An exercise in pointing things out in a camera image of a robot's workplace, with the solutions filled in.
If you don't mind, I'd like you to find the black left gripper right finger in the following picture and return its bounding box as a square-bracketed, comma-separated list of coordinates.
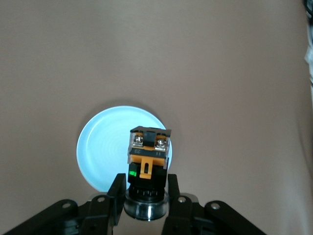
[161, 173, 267, 235]

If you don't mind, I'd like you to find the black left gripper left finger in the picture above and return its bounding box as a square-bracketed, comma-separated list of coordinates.
[0, 172, 128, 235]

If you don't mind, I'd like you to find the orange black push-button switch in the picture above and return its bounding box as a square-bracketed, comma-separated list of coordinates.
[123, 126, 173, 222]

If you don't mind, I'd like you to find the light blue round plate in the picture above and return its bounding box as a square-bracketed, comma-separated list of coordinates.
[76, 105, 174, 193]

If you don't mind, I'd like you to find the brown table mat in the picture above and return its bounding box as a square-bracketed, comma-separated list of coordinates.
[0, 0, 313, 235]

